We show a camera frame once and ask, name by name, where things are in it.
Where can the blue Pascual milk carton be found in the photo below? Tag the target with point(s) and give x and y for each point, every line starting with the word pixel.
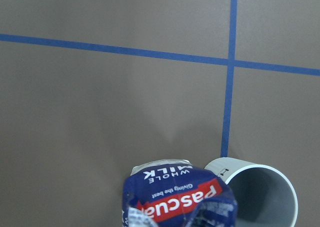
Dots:
pixel 175 193

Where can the white mug grey inside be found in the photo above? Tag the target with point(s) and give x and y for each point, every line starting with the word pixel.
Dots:
pixel 265 196

